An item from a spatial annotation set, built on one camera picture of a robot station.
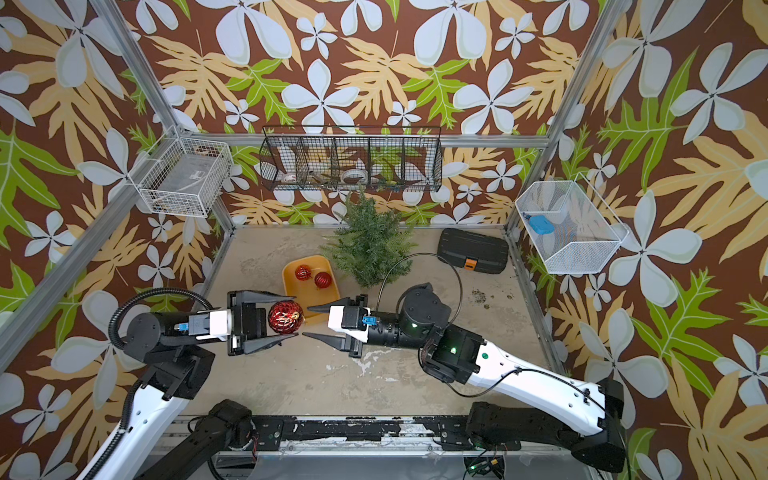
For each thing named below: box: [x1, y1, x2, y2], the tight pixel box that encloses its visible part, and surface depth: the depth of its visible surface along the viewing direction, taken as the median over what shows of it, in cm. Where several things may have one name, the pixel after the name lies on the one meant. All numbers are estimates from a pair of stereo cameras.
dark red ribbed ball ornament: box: [314, 271, 332, 289], surface depth 101 cm
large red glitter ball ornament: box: [268, 300, 303, 335], surface depth 46 cm
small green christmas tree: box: [320, 190, 417, 288], surface depth 80 cm
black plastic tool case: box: [437, 228, 509, 274], surface depth 107 cm
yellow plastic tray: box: [282, 255, 341, 319], surface depth 103 cm
